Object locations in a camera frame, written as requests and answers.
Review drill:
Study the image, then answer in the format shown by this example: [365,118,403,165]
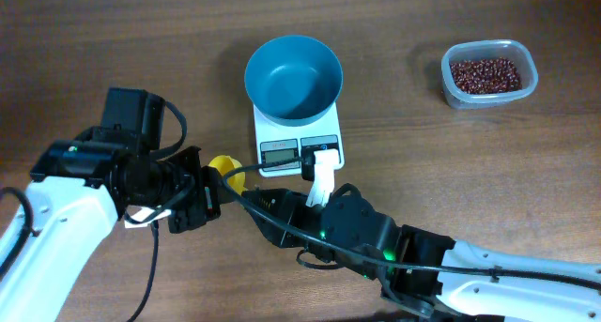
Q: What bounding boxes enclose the yellow plastic scoop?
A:
[208,155,246,194]

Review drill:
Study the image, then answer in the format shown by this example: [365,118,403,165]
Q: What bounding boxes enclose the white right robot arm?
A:
[242,184,600,321]

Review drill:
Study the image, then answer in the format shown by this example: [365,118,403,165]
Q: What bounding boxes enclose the red adzuki beans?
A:
[450,57,522,95]

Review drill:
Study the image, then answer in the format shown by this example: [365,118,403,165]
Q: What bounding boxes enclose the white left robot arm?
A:
[1,87,221,321]

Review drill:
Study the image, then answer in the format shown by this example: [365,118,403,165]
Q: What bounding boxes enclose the blue plastic bowl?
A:
[244,35,344,127]

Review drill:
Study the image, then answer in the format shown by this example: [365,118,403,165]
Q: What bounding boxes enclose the white digital kitchen scale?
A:
[254,104,345,170]

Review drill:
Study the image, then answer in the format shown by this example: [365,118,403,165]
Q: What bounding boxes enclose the clear plastic container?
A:
[440,39,538,110]

